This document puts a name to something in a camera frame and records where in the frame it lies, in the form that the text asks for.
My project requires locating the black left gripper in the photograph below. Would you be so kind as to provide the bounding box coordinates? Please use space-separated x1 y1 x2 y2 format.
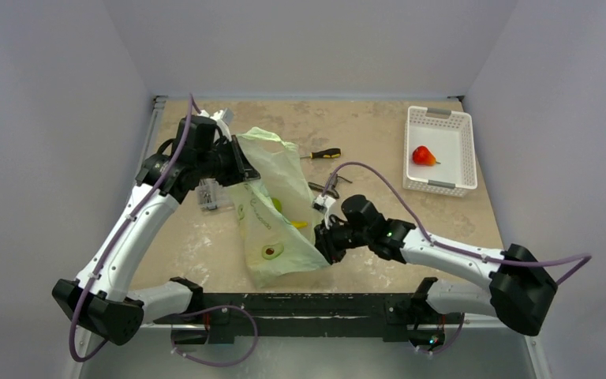
196 133 260 186

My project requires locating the green plastic bag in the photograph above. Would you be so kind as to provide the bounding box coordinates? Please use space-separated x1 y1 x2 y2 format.
226 127 329 287

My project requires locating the green fake apple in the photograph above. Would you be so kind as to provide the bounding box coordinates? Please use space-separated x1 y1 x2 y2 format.
271 197 282 212

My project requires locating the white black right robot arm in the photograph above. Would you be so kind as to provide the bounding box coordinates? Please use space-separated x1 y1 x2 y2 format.
312 195 558 336

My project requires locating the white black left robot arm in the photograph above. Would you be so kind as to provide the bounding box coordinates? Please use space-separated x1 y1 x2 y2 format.
52 111 259 346

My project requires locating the yellow fake banana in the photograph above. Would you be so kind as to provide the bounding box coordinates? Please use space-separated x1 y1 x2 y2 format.
290 221 308 229

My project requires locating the red fake pear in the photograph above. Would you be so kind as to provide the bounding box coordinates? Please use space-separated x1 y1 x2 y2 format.
411 145 440 167

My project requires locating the clear plastic screw box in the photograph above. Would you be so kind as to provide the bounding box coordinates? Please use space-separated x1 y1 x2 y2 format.
195 178 233 212

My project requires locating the grey metal faucet tap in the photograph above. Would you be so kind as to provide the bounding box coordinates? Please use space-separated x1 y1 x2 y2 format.
308 174 353 200

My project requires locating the yellow black screwdriver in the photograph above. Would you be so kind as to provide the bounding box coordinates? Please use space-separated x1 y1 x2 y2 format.
301 148 342 159

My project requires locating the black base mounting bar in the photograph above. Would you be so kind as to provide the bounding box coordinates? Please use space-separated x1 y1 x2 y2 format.
155 293 461 347

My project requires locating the white plastic basket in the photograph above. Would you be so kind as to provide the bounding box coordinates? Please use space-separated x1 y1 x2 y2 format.
402 106 478 197

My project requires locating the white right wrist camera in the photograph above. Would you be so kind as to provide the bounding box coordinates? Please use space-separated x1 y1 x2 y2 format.
312 193 336 229

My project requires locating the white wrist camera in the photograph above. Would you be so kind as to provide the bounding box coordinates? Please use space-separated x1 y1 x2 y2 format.
199 108 234 141
312 193 336 229

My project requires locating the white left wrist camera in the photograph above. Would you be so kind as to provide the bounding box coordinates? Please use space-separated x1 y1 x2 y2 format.
199 108 234 141

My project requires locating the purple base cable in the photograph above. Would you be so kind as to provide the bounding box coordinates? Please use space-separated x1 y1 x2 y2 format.
169 306 259 368

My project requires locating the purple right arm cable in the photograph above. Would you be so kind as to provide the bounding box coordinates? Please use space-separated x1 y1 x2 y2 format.
321 161 593 286

